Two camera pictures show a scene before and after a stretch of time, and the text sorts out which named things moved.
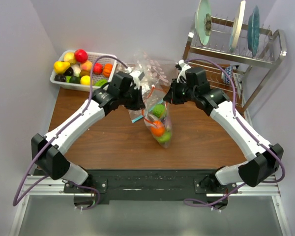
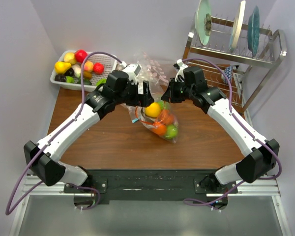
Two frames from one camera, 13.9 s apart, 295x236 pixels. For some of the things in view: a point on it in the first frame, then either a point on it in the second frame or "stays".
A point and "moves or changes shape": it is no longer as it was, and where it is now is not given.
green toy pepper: x=100 y=82 stays
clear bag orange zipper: x=157 y=117 moves or changes shape
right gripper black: x=171 y=97 stays
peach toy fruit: x=86 y=66 stays
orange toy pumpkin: x=107 y=69 → x=166 y=118
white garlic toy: x=76 y=70 stays
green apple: x=165 y=137 → x=171 y=131
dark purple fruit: x=60 y=78 stays
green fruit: x=159 y=110 moves or changes shape
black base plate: x=149 y=187 stays
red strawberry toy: x=98 y=68 stays
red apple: x=80 y=55 stays
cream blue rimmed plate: x=238 y=26 stays
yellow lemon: x=85 y=79 → x=153 y=110
